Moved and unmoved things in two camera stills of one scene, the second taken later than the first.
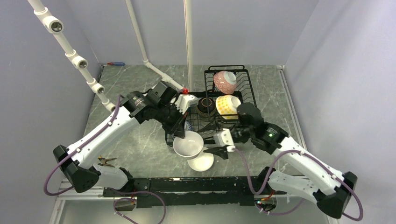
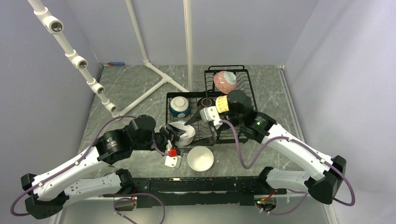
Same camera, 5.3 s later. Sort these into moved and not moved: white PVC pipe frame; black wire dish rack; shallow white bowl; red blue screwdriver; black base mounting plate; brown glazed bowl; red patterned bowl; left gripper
Moved: shallow white bowl; left gripper
Not moved: black base mounting plate; red blue screwdriver; red patterned bowl; white PVC pipe frame; brown glazed bowl; black wire dish rack
